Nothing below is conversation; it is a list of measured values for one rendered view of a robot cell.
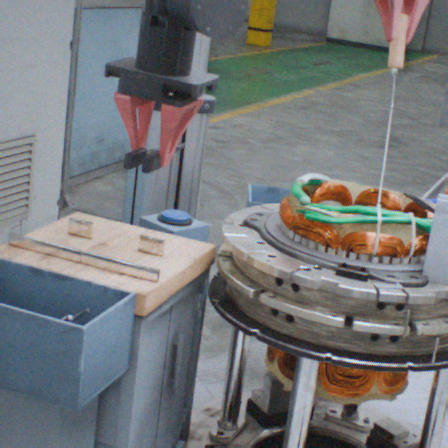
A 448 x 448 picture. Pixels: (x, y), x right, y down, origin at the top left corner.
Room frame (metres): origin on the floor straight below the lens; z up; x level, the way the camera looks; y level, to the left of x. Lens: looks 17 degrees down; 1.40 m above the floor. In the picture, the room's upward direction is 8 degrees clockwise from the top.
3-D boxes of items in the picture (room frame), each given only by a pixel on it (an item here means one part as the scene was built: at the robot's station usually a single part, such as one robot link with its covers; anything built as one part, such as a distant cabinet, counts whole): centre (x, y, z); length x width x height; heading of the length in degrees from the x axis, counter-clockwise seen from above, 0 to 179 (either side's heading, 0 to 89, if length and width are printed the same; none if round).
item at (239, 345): (1.08, -0.04, 0.91); 0.02 x 0.02 x 0.21
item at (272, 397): (1.13, -0.10, 0.85); 0.06 x 0.04 x 0.05; 121
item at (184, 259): (0.98, 0.13, 1.05); 0.20 x 0.19 x 0.02; 162
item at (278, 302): (0.90, -0.09, 1.06); 0.09 x 0.04 x 0.01; 75
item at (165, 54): (0.94, 0.08, 1.30); 0.10 x 0.07 x 0.07; 73
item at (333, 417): (1.15, -0.21, 0.81); 0.07 x 0.03 x 0.01; 68
